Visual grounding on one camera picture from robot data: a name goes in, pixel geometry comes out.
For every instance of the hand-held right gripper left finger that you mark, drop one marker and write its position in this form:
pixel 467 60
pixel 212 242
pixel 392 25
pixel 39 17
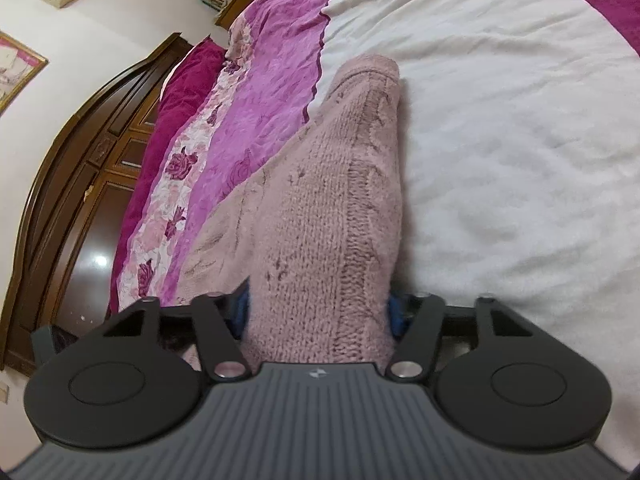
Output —
pixel 240 312

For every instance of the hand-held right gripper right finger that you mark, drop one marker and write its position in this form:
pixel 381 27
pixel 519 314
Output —
pixel 400 320

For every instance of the pink knitted cardigan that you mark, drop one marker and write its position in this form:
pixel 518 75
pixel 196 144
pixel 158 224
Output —
pixel 325 210

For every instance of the carved wooden headboard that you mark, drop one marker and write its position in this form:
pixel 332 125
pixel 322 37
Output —
pixel 80 200

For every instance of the magenta velvet pillow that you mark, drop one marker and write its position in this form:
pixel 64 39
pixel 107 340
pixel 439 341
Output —
pixel 175 125

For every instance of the striped floral bedspread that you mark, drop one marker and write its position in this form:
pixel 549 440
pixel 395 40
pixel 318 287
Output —
pixel 500 135

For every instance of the framed wall picture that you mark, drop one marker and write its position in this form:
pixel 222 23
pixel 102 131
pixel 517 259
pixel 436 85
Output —
pixel 17 67

